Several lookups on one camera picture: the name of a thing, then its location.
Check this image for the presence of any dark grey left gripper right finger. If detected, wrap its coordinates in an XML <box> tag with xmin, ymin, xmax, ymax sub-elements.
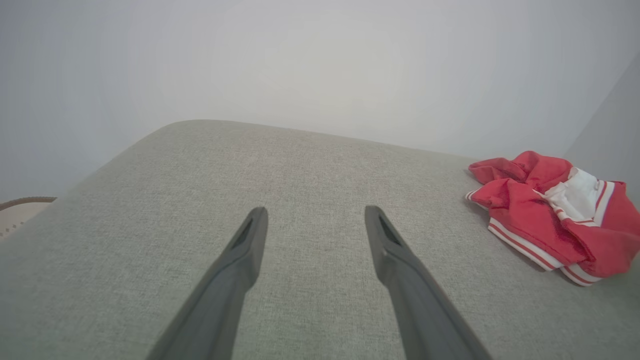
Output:
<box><xmin>364</xmin><ymin>205</ymin><xmax>494</xmax><ymax>360</ymax></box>

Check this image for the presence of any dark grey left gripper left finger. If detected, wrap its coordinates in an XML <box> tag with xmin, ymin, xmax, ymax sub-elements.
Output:
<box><xmin>146</xmin><ymin>206</ymin><xmax>269</xmax><ymax>360</ymax></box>

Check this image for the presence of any red and white jersey shirt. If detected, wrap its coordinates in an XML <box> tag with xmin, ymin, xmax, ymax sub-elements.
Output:
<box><xmin>465</xmin><ymin>150</ymin><xmax>640</xmax><ymax>287</ymax></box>

